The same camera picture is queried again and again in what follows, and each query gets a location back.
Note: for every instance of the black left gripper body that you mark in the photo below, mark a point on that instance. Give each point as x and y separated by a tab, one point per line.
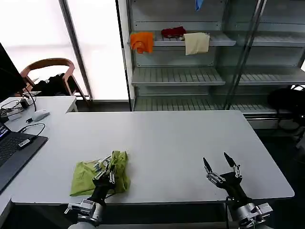
101	188

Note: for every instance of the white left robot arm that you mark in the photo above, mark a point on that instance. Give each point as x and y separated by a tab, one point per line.
90	211

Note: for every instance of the small black connector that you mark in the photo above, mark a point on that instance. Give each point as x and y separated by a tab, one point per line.
29	120

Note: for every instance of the black backpack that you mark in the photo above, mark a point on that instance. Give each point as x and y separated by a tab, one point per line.
284	100

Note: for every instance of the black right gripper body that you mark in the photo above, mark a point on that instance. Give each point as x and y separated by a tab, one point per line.
234	188

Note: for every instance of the silver usb dongle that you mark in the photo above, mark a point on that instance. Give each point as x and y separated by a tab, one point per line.
24	143

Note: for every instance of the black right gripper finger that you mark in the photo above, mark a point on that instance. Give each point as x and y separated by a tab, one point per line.
230	160
208	167

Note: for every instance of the white computer mouse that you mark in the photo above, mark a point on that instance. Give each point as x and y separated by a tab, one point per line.
40	115

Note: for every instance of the grey metal shelf rack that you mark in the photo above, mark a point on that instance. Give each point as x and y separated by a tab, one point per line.
176	76

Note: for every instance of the dark grey laptop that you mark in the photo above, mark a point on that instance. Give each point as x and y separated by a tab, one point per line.
14	152

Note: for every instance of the grey slanted window post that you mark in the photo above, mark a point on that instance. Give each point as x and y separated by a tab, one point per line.
76	50

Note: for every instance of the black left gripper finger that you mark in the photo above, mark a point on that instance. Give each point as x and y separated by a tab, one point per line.
112	175
101	174

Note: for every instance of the black clothes pile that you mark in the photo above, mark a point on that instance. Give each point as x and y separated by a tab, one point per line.
53	85

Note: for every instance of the brown wooden chair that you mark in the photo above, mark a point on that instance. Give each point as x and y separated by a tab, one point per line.
51	62

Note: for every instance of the green polo shirt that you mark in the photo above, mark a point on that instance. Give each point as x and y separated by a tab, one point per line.
82	176

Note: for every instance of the black power adapter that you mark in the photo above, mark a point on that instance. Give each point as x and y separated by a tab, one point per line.
24	103

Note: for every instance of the black computer monitor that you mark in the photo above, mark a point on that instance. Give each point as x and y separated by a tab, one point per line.
8	76

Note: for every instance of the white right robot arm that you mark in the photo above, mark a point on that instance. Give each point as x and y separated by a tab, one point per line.
252	211

